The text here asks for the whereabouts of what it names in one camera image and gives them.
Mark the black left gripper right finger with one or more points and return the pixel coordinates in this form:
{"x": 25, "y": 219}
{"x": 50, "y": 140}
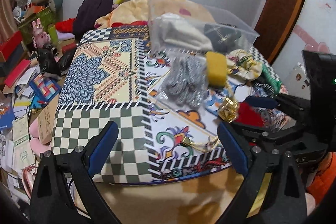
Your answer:
{"x": 284, "y": 201}

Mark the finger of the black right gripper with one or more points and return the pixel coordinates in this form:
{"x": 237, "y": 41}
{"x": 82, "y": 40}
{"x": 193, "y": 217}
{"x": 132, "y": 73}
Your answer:
{"x": 273, "y": 104}
{"x": 265, "y": 137}

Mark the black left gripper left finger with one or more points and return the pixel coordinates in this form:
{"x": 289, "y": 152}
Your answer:
{"x": 51, "y": 201}

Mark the red velvet gold pouch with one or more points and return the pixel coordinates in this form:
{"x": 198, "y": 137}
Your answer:
{"x": 232, "y": 111}

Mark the white soft cloth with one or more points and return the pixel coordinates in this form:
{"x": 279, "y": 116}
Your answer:
{"x": 178, "y": 32}

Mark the black chain-trimmed pouch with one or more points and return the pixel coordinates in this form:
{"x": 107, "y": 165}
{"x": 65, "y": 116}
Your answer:
{"x": 223, "y": 39}

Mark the green striped fabric item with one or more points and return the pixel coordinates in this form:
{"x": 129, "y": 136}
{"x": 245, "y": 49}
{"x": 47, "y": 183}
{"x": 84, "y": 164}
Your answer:
{"x": 267, "y": 82}

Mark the floral fabric scrunchie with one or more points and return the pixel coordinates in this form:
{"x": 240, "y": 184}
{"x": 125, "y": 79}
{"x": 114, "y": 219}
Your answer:
{"x": 242, "y": 65}

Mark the yellow sponge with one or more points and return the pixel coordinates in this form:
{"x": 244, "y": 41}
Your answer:
{"x": 216, "y": 69}

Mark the patterned checkered tablecloth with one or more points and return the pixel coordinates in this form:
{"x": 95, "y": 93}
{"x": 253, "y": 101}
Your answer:
{"x": 115, "y": 77}

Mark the colourful blue pencil case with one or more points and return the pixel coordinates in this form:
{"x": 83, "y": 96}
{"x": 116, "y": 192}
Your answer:
{"x": 45, "y": 88}

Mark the black plastic bag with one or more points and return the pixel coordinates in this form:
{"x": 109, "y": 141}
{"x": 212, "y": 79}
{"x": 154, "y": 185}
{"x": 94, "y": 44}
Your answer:
{"x": 50, "y": 67}

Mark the clear plastic storage box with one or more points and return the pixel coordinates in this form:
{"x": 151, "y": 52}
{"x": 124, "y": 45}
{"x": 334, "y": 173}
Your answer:
{"x": 221, "y": 17}

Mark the red thermos bottle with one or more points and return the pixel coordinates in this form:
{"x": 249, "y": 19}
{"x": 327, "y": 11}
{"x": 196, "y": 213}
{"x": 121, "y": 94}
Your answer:
{"x": 69, "y": 47}

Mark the red gift box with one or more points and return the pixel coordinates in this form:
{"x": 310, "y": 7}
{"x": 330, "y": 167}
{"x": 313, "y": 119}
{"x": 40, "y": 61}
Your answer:
{"x": 8, "y": 47}

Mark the pink rabbit figurine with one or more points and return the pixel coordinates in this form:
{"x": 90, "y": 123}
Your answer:
{"x": 40, "y": 37}

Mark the green bottle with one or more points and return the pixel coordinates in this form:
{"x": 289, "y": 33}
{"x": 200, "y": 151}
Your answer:
{"x": 53, "y": 35}

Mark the beige fleece blanket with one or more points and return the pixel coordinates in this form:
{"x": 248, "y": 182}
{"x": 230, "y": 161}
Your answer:
{"x": 144, "y": 10}

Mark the green cardboard box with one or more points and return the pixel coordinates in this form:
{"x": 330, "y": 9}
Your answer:
{"x": 46, "y": 16}

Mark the dark purple jacket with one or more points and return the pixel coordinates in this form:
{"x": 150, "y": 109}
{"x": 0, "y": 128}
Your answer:
{"x": 87, "y": 14}

